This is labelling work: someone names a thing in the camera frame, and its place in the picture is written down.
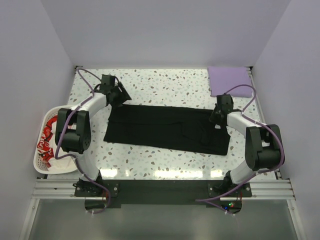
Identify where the white plastic laundry basket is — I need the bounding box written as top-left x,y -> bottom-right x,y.
33,106 -> 77,174

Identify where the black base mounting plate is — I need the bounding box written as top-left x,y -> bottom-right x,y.
74,178 -> 251,215

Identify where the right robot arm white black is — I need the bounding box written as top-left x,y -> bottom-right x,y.
209,94 -> 285,197

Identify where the black t shirt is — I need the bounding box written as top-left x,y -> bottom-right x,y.
103,104 -> 231,156

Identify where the aluminium frame rail right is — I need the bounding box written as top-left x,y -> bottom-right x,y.
246,66 -> 284,179

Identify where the aluminium frame rail front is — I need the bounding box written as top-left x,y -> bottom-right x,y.
31,179 -> 295,200

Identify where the folded purple t shirt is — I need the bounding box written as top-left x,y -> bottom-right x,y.
207,66 -> 251,97

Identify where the white red printed t shirt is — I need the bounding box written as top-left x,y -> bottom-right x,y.
36,115 -> 76,174

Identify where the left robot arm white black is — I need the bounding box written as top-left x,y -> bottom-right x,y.
54,74 -> 131,198

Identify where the aluminium frame rail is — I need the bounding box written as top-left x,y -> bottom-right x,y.
246,66 -> 284,179
31,179 -> 295,200

